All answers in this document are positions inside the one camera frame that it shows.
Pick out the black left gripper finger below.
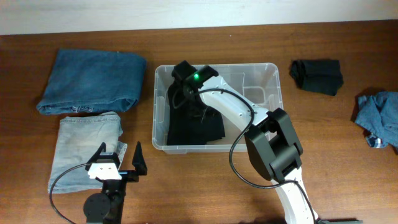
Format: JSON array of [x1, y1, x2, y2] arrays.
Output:
[[87, 142, 106, 164], [132, 141, 147, 175]]

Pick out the large black garment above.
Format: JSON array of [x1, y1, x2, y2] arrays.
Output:
[[167, 82, 225, 146]]

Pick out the small black garment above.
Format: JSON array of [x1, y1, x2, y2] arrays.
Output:
[[290, 59, 344, 96]]

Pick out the blue shirt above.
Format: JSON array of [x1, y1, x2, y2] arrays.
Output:
[[355, 91, 397, 149]]

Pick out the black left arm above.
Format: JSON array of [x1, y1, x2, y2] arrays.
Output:
[[83, 142, 147, 223]]

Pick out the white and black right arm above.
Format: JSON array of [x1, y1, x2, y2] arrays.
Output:
[[172, 61, 324, 223]]

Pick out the light blue folded jeans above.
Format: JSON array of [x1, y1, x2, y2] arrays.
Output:
[[48, 112, 127, 194]]

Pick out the clear plastic storage bin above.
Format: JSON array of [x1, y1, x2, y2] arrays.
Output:
[[152, 63, 284, 154]]

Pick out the dark blue folded jeans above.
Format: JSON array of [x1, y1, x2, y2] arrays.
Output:
[[37, 49, 146, 115]]

